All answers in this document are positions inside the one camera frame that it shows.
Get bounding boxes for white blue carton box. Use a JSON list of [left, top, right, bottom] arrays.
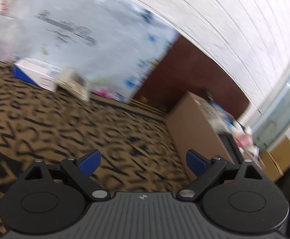
[[11, 57, 60, 92]]

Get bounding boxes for brown cardboard box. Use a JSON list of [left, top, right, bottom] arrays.
[[165, 91, 245, 182]]

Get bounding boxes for dark brown wooden headboard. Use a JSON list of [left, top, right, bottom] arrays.
[[133, 36, 250, 119]]

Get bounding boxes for packet of cotton swabs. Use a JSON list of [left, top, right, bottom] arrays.
[[55, 68, 91, 102]]

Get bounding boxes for floral white plastic bag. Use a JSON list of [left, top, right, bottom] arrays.
[[0, 0, 179, 102]]

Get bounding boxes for small yellow cardboard box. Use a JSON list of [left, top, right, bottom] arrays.
[[259, 136, 290, 182]]

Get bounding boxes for leopard letter print blanket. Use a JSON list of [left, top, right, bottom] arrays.
[[0, 65, 188, 236]]

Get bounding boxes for black tray in box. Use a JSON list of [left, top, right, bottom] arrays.
[[218, 132, 244, 164]]

